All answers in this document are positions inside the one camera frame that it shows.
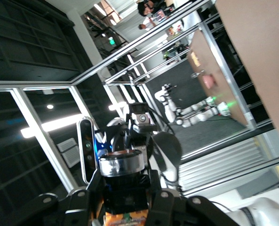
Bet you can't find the white vent panel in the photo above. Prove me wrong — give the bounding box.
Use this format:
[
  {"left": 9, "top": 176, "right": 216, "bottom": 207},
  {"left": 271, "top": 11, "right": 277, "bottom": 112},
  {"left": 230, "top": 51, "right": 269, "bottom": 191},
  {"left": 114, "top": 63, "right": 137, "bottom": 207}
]
[{"left": 56, "top": 137, "right": 80, "bottom": 168}]

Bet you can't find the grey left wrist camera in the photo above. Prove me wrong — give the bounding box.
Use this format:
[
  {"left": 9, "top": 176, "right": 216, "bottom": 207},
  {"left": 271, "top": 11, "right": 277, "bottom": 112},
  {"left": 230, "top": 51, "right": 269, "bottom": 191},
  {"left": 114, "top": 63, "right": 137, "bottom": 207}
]
[{"left": 76, "top": 116, "right": 99, "bottom": 185}]

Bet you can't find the pink bowl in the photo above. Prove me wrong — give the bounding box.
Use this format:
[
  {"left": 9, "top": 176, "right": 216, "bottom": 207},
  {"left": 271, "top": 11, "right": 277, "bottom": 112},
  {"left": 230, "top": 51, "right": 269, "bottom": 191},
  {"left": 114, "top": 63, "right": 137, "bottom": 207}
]
[{"left": 203, "top": 73, "right": 215, "bottom": 89}]

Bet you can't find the brown workbench table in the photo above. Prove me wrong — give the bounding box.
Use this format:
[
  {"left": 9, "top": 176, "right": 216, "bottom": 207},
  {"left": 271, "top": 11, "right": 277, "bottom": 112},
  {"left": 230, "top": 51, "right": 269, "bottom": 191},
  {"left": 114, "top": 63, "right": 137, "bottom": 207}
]
[{"left": 187, "top": 29, "right": 248, "bottom": 125}]

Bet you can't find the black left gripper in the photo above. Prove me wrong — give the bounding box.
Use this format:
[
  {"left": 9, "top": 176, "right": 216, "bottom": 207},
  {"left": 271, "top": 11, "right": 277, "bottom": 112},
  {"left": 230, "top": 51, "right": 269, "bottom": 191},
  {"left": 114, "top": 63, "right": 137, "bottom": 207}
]
[{"left": 94, "top": 114, "right": 158, "bottom": 163}]

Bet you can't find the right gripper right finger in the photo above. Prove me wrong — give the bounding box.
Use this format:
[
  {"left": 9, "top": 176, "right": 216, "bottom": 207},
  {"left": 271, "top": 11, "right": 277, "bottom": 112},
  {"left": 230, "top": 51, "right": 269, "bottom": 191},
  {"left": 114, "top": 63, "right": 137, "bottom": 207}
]
[{"left": 146, "top": 169, "right": 240, "bottom": 226}]

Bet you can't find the dark haired person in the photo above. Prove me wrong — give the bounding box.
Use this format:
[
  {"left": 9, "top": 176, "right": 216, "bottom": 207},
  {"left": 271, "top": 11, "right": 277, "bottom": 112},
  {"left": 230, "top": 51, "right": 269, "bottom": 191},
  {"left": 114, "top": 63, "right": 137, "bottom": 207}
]
[{"left": 137, "top": 0, "right": 159, "bottom": 17}]

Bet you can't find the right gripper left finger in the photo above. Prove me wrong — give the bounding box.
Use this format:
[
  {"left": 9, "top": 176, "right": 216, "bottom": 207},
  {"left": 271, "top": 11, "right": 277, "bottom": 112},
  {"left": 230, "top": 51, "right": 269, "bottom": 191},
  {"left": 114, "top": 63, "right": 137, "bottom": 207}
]
[{"left": 11, "top": 168, "right": 103, "bottom": 226}]

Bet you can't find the aluminium cell frame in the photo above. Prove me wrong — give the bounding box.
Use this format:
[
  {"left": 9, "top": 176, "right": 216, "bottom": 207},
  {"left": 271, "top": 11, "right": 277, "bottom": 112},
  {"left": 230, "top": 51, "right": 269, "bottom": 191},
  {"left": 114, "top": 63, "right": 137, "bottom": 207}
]
[{"left": 0, "top": 0, "right": 279, "bottom": 196}]

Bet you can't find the person in white shirt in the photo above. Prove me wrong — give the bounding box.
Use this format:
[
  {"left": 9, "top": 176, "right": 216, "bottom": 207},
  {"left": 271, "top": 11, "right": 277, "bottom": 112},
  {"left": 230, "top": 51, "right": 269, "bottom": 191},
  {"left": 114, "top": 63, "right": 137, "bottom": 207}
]
[{"left": 138, "top": 17, "right": 158, "bottom": 31}]

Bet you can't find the long ceiling strip light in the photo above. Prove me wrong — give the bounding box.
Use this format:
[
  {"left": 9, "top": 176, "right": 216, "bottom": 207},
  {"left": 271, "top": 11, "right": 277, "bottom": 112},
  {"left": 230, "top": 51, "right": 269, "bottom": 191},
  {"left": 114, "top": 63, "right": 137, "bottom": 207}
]
[{"left": 20, "top": 114, "right": 83, "bottom": 139}]

